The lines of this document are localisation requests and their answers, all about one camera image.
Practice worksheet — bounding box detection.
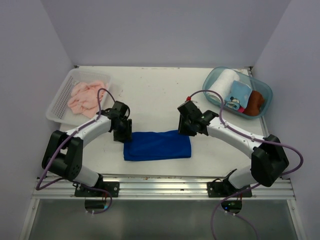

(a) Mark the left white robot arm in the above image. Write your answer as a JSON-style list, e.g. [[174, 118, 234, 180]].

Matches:
[[36, 101, 132, 197]]

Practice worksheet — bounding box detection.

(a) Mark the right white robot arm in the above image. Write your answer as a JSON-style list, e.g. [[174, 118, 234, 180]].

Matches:
[[177, 100, 289, 197]]

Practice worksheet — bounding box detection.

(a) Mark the pink towel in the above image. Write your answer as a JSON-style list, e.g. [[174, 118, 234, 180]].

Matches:
[[67, 80, 108, 119]]

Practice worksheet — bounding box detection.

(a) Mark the white rolled towel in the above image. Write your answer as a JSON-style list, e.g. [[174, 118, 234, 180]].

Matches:
[[203, 67, 240, 100]]

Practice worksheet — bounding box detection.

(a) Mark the light blue cartoon towel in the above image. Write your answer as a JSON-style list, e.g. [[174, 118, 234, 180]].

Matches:
[[224, 80, 252, 111]]

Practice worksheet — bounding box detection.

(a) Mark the teal transparent plastic tub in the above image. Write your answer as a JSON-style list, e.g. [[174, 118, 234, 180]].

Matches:
[[202, 66, 273, 120]]

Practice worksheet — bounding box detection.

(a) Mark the white plastic basket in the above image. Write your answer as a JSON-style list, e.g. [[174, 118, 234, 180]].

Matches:
[[46, 68, 113, 126]]

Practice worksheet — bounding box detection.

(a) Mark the brown rolled towel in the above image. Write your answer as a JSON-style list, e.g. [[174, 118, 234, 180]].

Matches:
[[243, 90, 265, 117]]

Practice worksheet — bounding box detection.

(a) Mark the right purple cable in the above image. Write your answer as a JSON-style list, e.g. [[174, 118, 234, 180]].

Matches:
[[185, 89, 304, 240]]

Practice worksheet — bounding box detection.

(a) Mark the purple cable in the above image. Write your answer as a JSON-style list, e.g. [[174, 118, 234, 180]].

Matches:
[[35, 87, 113, 215], [185, 89, 304, 240]]

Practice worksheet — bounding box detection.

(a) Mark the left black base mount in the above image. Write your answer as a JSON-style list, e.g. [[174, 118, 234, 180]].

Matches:
[[72, 181, 120, 198]]

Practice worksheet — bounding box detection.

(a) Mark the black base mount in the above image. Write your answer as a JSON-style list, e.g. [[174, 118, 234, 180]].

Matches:
[[72, 181, 120, 198], [206, 178, 251, 198]]

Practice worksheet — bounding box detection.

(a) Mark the aluminium rail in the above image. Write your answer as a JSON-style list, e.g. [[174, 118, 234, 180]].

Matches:
[[31, 174, 296, 200]]

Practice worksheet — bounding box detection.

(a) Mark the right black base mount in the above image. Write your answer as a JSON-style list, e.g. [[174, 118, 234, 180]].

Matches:
[[206, 178, 251, 198]]

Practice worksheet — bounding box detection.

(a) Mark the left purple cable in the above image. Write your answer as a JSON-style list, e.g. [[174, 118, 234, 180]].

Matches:
[[35, 87, 113, 215]]

